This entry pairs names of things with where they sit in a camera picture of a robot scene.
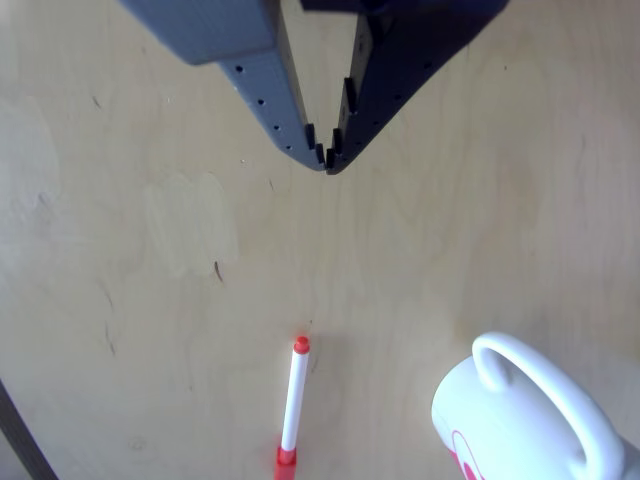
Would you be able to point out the white marker pen red cap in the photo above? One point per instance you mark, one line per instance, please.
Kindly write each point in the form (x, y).
(295, 400)

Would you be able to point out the white mug with pink print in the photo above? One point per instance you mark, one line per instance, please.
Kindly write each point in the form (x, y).
(475, 405)

